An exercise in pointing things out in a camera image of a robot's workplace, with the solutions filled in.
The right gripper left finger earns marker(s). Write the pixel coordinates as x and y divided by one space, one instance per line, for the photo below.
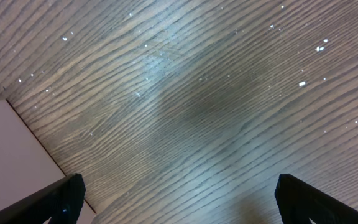
58 203

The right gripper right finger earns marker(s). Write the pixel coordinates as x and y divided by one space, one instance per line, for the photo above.
301 203

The white cardboard box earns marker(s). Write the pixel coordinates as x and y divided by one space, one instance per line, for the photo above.
25 166

